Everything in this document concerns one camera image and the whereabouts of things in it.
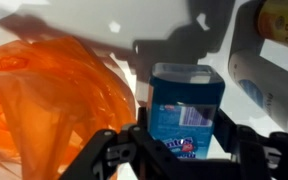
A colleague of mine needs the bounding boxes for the white tube bottle blue logo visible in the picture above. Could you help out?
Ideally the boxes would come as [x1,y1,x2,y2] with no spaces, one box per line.
[228,50,288,132]

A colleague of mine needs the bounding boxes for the blue mint bottle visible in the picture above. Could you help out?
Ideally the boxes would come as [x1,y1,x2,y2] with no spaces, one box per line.
[147,63,225,159]

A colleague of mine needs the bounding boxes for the amber bottle yellow cap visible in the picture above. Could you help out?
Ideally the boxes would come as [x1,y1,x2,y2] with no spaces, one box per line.
[256,0,288,46]

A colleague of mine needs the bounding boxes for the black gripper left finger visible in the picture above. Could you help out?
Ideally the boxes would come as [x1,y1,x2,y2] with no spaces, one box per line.
[59,107,183,180]

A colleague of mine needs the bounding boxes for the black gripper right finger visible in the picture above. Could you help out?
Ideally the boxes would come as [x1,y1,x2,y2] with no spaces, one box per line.
[214,110,288,180]

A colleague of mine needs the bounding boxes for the white round table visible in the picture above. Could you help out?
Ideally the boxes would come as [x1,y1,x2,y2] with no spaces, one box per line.
[0,0,288,180]

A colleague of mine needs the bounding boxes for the orange plastic bag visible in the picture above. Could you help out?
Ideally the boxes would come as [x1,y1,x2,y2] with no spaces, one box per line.
[0,37,135,180]

